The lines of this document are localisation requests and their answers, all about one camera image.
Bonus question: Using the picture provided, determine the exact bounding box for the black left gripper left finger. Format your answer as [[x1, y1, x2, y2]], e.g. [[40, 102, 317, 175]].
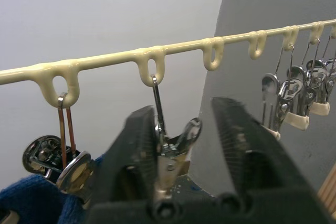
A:
[[90, 105, 160, 208]]

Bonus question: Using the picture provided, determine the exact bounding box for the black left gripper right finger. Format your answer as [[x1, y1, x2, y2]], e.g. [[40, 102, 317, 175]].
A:
[[211, 97, 317, 197]]

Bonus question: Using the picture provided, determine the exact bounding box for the metal clip with cream pads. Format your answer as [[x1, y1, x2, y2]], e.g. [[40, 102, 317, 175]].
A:
[[261, 42, 295, 141], [150, 74, 203, 204], [306, 33, 333, 116], [22, 92, 97, 204], [278, 38, 321, 131], [324, 50, 336, 104]]

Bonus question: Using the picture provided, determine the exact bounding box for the cream hanger bar with loops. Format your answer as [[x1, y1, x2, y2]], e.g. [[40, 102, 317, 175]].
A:
[[0, 18, 336, 107]]

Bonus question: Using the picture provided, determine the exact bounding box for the light wooden slatted panel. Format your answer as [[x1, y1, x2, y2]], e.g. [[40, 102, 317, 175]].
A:
[[316, 163, 336, 218]]

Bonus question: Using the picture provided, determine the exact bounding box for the blue knitted sock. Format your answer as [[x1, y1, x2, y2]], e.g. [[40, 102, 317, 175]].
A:
[[0, 155, 106, 224]]

